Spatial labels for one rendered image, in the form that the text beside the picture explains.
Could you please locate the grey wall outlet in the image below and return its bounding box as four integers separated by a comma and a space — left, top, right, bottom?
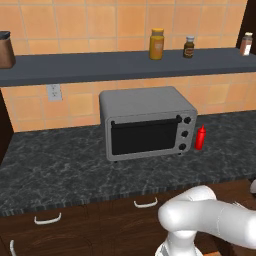
46, 83, 64, 102

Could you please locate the dark wood tall cabinet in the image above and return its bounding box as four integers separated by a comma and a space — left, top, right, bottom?
0, 89, 15, 165

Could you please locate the black toaster oven door handle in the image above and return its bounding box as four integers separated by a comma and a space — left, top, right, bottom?
110, 115, 183, 128

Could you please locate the dark grey wall shelf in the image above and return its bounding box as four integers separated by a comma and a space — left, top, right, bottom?
0, 47, 256, 88

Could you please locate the dark wood cupboard door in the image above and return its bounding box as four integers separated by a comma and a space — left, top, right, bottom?
0, 234, 94, 256

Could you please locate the black toaster oven door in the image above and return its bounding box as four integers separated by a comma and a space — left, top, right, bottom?
110, 118, 179, 157

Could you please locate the white curved drawer handle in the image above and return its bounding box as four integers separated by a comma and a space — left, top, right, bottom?
133, 196, 159, 210
33, 212, 63, 226

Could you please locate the dark wood wall cabinet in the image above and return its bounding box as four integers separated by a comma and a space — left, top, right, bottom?
235, 0, 256, 56

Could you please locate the red ketchup bottle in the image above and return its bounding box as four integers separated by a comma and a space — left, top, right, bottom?
194, 124, 207, 151

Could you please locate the white-capped spice shaker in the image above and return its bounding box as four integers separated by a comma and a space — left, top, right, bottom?
239, 31, 254, 57

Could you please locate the white cupboard door handle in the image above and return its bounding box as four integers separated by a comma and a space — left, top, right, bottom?
8, 239, 18, 256

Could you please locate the yellow mustard jar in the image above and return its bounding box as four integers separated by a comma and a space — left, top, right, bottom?
148, 28, 166, 61

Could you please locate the dark brown sauce bottle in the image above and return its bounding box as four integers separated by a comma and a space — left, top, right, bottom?
182, 35, 196, 60

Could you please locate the dark wood drawer front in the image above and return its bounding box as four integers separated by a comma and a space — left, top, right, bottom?
87, 189, 178, 234
0, 203, 91, 241

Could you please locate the grey toaster oven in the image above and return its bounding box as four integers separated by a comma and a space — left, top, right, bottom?
98, 85, 198, 163

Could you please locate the brown canister with dark lid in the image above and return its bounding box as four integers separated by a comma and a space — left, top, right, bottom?
0, 30, 17, 70

